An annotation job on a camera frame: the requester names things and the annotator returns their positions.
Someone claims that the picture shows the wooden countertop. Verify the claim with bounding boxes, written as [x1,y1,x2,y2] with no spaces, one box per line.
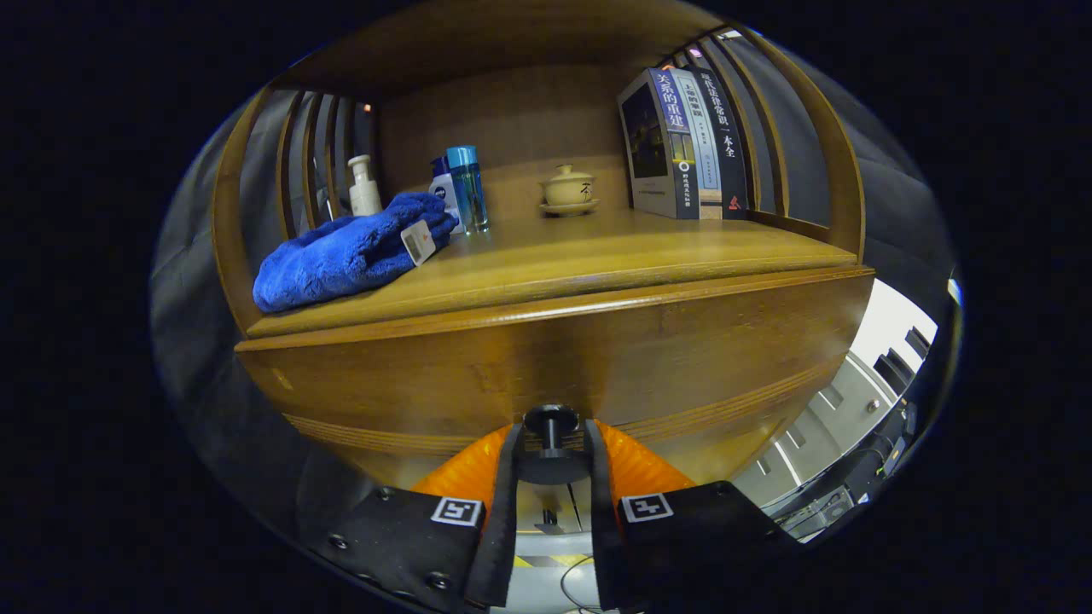
[246,209,858,338]

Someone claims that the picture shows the blue folded towel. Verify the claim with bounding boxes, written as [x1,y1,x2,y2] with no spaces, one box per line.
[253,192,459,314]

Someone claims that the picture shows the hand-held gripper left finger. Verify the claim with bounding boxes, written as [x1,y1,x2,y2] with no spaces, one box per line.
[311,420,523,613]

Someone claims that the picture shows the black electronic device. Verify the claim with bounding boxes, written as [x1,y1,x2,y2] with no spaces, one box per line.
[853,401,918,504]

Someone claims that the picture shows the wooden drawer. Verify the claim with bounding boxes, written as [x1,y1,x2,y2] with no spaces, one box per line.
[235,266,875,491]

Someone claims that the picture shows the dark spine book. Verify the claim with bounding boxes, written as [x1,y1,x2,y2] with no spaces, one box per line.
[693,67,750,220]

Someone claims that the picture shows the wooden cabinet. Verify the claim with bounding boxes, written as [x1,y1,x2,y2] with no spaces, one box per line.
[209,0,867,536]

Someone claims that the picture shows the clear blue bottle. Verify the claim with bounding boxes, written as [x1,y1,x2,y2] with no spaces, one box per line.
[445,145,491,234]

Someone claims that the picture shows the white spine book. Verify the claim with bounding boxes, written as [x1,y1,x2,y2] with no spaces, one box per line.
[670,68,723,220]

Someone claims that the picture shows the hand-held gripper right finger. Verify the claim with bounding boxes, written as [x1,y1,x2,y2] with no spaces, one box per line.
[584,418,803,611]

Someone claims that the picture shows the blue spine book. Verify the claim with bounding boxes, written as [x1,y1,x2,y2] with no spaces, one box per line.
[617,68,700,220]

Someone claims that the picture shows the white bottle with blue cap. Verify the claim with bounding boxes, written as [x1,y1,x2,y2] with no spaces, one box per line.
[429,156,466,235]

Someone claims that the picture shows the black floor cables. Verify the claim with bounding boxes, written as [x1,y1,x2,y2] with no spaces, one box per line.
[559,554,602,613]

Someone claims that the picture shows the white side cabinet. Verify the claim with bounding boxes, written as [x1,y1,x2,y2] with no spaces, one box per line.
[732,277,939,513]

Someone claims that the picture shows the white pump bottle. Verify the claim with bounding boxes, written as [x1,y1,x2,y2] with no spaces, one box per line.
[347,154,383,217]

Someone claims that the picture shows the beige lidded teacup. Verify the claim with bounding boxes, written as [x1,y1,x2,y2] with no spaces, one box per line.
[539,164,600,217]

